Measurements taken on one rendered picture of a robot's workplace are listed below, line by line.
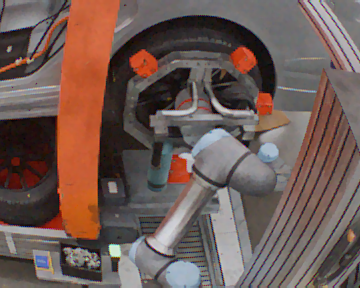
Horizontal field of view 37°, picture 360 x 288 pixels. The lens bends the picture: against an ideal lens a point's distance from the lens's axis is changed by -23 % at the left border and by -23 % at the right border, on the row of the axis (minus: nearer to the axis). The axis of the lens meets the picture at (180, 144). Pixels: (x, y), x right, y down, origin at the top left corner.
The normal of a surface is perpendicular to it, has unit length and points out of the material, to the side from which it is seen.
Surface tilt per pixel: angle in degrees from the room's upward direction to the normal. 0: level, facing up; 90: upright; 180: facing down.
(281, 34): 90
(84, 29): 90
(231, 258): 0
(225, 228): 0
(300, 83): 90
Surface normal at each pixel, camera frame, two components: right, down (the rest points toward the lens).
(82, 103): 0.16, 0.74
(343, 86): 0.14, -0.68
